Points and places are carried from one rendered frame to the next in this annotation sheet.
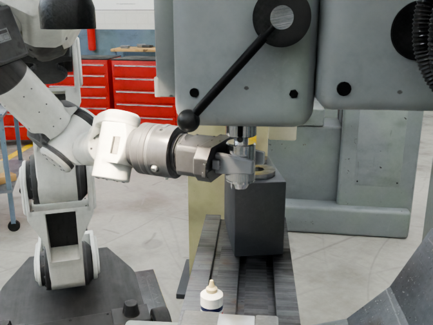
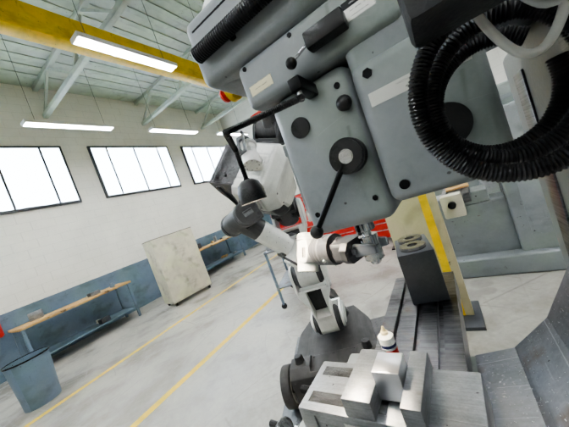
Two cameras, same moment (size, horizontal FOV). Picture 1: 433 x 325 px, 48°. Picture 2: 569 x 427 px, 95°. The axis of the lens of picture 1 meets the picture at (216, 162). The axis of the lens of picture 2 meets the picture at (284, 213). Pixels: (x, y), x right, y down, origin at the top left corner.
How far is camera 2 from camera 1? 0.21 m
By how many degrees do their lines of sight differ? 31
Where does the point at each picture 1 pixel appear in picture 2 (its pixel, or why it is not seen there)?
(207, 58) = (318, 193)
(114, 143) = (303, 251)
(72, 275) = (330, 324)
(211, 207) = not seen: hidden behind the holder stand
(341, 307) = not seen: hidden behind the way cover
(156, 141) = (320, 246)
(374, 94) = (429, 180)
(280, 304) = (448, 338)
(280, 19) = (345, 158)
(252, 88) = (349, 202)
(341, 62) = (396, 168)
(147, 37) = not seen: hidden behind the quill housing
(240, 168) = (368, 251)
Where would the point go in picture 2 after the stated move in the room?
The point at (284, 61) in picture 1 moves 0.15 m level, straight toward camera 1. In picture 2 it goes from (361, 180) to (334, 192)
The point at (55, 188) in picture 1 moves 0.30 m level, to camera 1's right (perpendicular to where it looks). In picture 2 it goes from (306, 278) to (363, 267)
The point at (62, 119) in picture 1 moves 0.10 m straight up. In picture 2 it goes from (290, 242) to (281, 219)
